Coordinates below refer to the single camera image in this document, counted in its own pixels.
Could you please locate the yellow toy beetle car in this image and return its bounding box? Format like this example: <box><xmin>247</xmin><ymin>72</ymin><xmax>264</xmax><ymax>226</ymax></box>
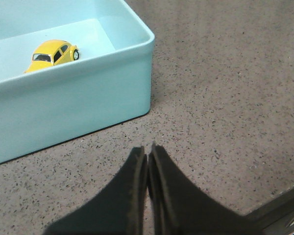
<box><xmin>24</xmin><ymin>39</ymin><xmax>79</xmax><ymax>73</ymax></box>

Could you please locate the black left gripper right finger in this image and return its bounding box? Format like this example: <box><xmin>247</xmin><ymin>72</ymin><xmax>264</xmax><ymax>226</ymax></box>
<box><xmin>148</xmin><ymin>144</ymin><xmax>263</xmax><ymax>235</ymax></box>

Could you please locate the light blue plastic box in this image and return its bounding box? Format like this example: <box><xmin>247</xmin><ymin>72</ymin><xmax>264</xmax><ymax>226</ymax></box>
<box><xmin>0</xmin><ymin>0</ymin><xmax>155</xmax><ymax>163</ymax></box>

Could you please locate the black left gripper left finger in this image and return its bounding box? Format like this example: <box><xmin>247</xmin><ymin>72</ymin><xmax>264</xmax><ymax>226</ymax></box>
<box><xmin>44</xmin><ymin>147</ymin><xmax>147</xmax><ymax>235</ymax></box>

